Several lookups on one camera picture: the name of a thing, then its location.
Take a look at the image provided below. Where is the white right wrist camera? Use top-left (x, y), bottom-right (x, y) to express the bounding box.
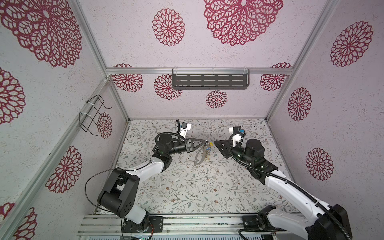
top-left (229, 126), bottom-right (246, 147)

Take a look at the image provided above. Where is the thin black left cable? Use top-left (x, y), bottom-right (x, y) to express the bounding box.
top-left (84, 161), bottom-right (151, 214)

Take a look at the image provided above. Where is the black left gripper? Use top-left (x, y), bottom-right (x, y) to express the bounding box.
top-left (167, 137), bottom-right (205, 156)

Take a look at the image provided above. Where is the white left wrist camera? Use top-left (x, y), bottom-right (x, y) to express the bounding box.
top-left (176, 119), bottom-right (192, 138)

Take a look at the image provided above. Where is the black corrugated left cable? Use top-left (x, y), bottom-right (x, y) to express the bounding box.
top-left (153, 131), bottom-right (188, 151)

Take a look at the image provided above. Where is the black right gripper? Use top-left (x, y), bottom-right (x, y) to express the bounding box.
top-left (214, 139), bottom-right (254, 169)

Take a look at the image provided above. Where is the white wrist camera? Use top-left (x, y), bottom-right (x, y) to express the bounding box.
top-left (229, 126), bottom-right (246, 147)
top-left (176, 119), bottom-right (192, 138)

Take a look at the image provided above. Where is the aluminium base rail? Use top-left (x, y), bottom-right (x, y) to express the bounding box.
top-left (76, 212), bottom-right (301, 240)

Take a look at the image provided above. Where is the black wire wall basket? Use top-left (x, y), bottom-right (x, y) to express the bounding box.
top-left (78, 95), bottom-right (113, 139)

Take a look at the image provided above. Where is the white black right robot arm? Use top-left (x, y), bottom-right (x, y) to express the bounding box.
top-left (214, 139), bottom-right (353, 240)

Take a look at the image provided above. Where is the black corrugated right cable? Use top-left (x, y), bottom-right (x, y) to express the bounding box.
top-left (227, 132), bottom-right (353, 240)

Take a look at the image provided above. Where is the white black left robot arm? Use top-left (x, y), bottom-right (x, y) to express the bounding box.
top-left (98, 132), bottom-right (208, 231)

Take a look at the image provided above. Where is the black corrugated cable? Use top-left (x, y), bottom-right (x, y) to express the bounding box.
top-left (227, 132), bottom-right (353, 240)
top-left (153, 131), bottom-right (188, 151)

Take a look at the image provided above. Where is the grey slotted wall shelf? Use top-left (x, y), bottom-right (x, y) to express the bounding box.
top-left (171, 69), bottom-right (250, 90)

